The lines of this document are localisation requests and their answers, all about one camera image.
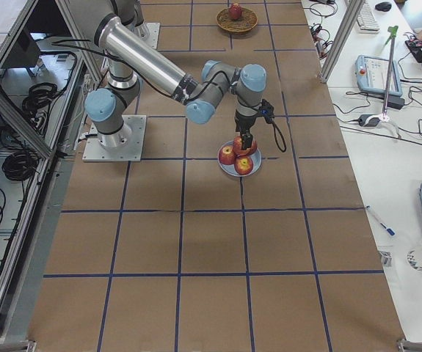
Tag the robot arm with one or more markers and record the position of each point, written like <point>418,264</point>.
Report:
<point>201,100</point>
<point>131,16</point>

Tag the dark red apple in basket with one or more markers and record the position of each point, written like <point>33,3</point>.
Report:
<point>235,11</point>

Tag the white keyboard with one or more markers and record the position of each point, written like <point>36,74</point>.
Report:
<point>366,22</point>

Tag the teach pendant tablet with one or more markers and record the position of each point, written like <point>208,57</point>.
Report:
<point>371,75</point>

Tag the red apple plate front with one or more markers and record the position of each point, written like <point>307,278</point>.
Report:
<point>243,165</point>

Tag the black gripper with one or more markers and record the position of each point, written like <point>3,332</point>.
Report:
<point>243,124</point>

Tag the red apple plate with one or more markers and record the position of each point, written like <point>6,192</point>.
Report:
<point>243,165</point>
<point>227,155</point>
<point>253,147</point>

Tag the red apple plate top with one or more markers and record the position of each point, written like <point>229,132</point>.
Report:
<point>253,147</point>

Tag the woven wicker basket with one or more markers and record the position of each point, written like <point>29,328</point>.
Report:
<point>247,21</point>

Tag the blue white pen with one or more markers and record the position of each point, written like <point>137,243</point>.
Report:
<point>386,228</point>

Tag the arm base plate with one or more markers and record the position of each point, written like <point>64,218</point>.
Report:
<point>150,34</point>
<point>125,145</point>

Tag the black computer mouse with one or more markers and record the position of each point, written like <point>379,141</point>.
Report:
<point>383,6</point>

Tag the grey round plate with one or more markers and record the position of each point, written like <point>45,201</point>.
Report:
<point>256,158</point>

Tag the black power adapter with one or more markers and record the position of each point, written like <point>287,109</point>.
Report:
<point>395,102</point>

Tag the aluminium frame post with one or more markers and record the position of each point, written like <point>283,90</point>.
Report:
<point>344,30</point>

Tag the metal rod green tip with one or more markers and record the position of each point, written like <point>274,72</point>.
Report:
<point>383,117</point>

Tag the red apple plate left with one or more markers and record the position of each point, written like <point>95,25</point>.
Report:
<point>227,155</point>

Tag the yellow-red apple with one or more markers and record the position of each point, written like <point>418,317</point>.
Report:
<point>238,150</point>

